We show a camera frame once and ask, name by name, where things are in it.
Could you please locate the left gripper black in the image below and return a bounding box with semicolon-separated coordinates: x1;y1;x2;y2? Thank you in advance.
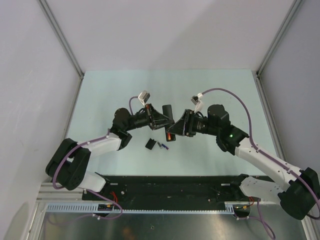
124;103;174;132

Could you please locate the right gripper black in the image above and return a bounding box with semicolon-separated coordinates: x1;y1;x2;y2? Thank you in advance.
166;109;219;137

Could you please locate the black remote control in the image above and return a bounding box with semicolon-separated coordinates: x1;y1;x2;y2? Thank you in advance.
162;104;176;142

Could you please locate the red battery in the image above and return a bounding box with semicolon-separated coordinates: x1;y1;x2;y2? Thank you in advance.
166;133;172;142

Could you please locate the black battery cover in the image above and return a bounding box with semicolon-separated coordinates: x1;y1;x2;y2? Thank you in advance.
145;138;157;150

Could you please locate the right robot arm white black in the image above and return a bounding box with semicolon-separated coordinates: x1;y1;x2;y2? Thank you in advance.
167;104;320;220

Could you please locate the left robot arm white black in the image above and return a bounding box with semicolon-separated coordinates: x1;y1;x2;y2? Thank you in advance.
45;103;174;200

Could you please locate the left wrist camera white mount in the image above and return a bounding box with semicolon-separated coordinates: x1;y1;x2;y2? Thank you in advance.
137;90;151;107

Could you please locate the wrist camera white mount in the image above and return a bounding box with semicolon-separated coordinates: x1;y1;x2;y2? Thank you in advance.
190;92;204;114
137;90;151;107

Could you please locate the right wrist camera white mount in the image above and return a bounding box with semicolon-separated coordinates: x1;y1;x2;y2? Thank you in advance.
190;92;204;114

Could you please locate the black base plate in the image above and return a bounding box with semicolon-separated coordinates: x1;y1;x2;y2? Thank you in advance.
82;174;268;211

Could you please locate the grey slotted cable duct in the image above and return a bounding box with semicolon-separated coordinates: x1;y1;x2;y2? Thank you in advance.
46;202;243;215

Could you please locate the aluminium cross rail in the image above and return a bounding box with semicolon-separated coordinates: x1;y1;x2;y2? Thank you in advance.
36;182;83;202

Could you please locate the left aluminium frame post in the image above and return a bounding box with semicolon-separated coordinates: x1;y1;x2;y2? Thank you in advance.
37;0;85;80

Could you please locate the aluminium frame post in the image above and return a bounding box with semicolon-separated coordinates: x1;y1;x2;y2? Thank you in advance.
37;0;85;80
255;0;305;77

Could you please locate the right aluminium frame post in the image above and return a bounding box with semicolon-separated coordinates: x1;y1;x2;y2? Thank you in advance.
255;0;305;77

